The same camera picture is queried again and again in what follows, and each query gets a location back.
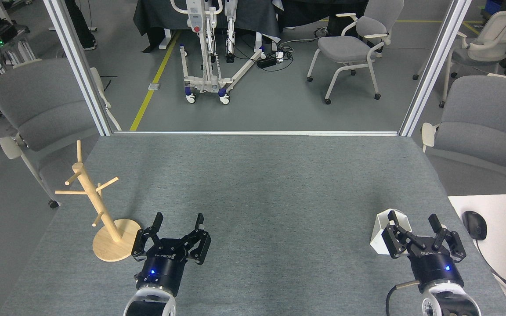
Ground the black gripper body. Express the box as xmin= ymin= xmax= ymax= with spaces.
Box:
xmin=407 ymin=244 xmax=464 ymax=288
xmin=135 ymin=238 xmax=190 ymax=297

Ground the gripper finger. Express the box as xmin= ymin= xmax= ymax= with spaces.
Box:
xmin=181 ymin=214 xmax=212 ymax=265
xmin=381 ymin=211 xmax=416 ymax=259
xmin=131 ymin=212 xmax=164 ymax=262
xmin=429 ymin=214 xmax=466 ymax=264

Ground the white hexagonal cup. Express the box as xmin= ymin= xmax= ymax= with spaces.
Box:
xmin=370 ymin=209 xmax=412 ymax=255

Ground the wooden cup rack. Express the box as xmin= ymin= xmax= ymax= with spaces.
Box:
xmin=55 ymin=140 xmax=143 ymax=262

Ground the black computer mouse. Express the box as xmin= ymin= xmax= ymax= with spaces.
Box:
xmin=462 ymin=211 xmax=487 ymax=241

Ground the black power strip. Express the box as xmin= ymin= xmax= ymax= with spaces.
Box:
xmin=257 ymin=52 xmax=285 ymax=68

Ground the cream mesh-back chair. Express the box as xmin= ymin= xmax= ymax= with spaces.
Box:
xmin=413 ymin=10 xmax=506 ymax=108

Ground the white wheeled stand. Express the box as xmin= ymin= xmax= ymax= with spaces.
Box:
xmin=170 ymin=0 xmax=266 ymax=105

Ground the dark table cloth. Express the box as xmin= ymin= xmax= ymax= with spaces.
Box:
xmin=133 ymin=0 xmax=280 ymax=53

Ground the person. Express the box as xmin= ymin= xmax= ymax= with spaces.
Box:
xmin=64 ymin=0 xmax=98 ymax=51

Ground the silver table edge rail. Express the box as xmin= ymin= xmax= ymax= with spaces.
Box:
xmin=112 ymin=130 xmax=401 ymax=136

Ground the grey chair with cream frame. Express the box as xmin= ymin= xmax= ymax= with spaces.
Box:
xmin=0 ymin=58 xmax=122 ymax=209
xmin=421 ymin=74 xmax=506 ymax=194
xmin=307 ymin=0 xmax=405 ymax=105

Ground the silver frame post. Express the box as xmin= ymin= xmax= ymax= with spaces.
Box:
xmin=43 ymin=0 xmax=115 ymax=136
xmin=399 ymin=0 xmax=473 ymax=136

